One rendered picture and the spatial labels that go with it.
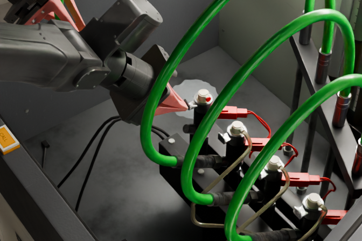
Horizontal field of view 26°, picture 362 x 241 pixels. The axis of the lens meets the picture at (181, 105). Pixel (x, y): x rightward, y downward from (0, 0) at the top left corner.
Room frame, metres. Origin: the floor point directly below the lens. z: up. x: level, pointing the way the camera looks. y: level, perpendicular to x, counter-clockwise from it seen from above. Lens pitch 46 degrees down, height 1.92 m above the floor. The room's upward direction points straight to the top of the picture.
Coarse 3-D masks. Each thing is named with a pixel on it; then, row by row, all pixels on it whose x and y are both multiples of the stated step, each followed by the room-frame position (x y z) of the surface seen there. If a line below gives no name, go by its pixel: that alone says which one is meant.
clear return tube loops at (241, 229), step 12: (240, 156) 0.71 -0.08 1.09; (228, 168) 0.70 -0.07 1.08; (216, 180) 0.68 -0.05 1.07; (288, 180) 0.66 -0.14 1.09; (204, 192) 0.67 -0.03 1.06; (192, 204) 0.66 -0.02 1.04; (192, 216) 0.65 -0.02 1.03; (252, 216) 0.62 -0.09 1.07; (324, 216) 0.60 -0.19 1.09; (240, 228) 0.61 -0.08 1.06; (312, 228) 0.59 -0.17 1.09; (300, 240) 0.58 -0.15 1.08
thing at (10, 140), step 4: (4, 128) 0.88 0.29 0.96; (0, 132) 0.87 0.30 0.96; (4, 132) 0.87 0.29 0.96; (8, 132) 0.87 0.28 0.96; (0, 136) 0.86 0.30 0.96; (4, 136) 0.86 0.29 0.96; (8, 136) 0.86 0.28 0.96; (0, 140) 0.85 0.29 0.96; (4, 140) 0.85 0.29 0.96; (8, 140) 0.85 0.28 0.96; (12, 140) 0.85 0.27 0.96; (4, 144) 0.84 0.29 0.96; (8, 144) 0.84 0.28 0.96; (0, 148) 0.84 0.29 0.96; (12, 148) 0.84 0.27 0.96; (16, 148) 0.84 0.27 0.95; (4, 152) 0.83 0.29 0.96; (8, 152) 0.83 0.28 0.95
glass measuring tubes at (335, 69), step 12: (348, 0) 0.94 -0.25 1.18; (360, 0) 0.92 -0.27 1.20; (348, 12) 0.94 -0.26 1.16; (360, 12) 0.92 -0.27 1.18; (360, 24) 0.91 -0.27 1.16; (336, 36) 0.95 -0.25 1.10; (360, 36) 0.91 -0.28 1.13; (336, 48) 0.94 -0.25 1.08; (360, 48) 0.91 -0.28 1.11; (336, 60) 0.94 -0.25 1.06; (360, 60) 0.93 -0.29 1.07; (336, 72) 0.94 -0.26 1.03; (360, 72) 0.92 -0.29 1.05; (360, 96) 0.89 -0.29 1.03; (348, 108) 0.91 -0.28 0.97; (360, 108) 0.89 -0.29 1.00; (348, 120) 0.90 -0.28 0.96; (360, 120) 0.88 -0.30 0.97; (360, 132) 0.87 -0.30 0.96
